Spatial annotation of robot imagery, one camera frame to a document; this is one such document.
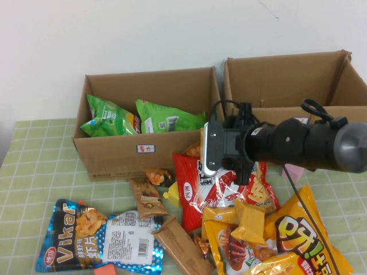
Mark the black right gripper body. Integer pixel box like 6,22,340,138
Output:
223,102,259,187

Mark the green chip bag showing barcode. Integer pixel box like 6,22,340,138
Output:
134,99,208,135

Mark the small dark orange snack packet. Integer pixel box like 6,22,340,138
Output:
145,168,173,187
192,232,212,258

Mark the dark orange chip packet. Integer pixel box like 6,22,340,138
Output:
182,144,203,158

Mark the red shrimp stick bag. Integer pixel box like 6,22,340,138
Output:
171,152,281,233

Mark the pink cube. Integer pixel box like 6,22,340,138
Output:
282,164,305,184

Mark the taped cardboard box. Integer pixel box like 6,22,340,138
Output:
222,50,367,129

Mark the small yellow packet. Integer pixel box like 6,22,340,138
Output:
162,182,181,207

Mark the large yellow potato stick bag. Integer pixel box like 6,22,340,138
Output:
202,185,354,275

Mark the brown wafer bar wrapper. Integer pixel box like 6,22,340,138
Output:
129,177,170,221

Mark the plain brown bar wrapper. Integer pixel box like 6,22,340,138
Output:
151,215,216,275

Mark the cardboard box with printed web address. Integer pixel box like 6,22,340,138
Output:
71,66,227,182

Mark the green chip bag showing front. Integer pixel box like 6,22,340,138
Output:
79,94,142,138

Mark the blue dotted bag white label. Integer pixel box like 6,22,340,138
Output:
96,210,165,272

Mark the orange block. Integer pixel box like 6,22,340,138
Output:
93,265,117,275

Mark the black blue Vikar chip bag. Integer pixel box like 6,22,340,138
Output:
36,198,112,273

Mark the green checked tablecloth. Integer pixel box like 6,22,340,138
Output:
0,119,367,275

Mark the white-edged wrist camera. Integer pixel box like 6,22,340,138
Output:
200,121,228,177

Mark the thin black cable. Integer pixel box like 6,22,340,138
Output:
210,99,244,124
286,163,338,275

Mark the thick black cable loop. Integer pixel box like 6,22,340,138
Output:
300,99,335,124

